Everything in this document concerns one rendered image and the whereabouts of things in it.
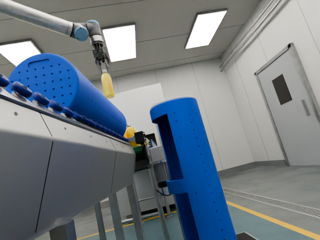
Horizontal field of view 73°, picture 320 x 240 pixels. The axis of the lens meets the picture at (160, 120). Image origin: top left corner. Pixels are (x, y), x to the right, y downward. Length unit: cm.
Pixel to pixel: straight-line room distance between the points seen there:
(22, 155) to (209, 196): 86
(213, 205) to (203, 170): 17
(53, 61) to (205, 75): 600
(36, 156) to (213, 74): 646
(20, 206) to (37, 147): 12
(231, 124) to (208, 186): 544
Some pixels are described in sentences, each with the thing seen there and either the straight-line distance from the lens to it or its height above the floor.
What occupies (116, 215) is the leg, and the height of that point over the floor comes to 45.
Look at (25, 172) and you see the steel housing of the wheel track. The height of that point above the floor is 77.
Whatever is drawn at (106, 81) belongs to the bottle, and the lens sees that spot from 156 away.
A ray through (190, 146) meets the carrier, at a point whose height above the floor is 77.
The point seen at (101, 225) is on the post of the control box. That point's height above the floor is 35.
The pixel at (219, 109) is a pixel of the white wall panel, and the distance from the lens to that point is 647.
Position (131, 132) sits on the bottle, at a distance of 180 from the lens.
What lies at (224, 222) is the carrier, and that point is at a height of 38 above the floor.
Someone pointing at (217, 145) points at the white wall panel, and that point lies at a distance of 623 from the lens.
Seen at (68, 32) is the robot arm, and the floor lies 164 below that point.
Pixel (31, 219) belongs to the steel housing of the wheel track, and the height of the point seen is 67.
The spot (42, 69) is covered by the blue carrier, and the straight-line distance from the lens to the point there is 94.
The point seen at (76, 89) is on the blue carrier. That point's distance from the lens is 85.
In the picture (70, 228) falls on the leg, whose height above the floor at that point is 61.
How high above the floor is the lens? 72
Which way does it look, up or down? 11 degrees up
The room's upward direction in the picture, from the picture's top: 14 degrees counter-clockwise
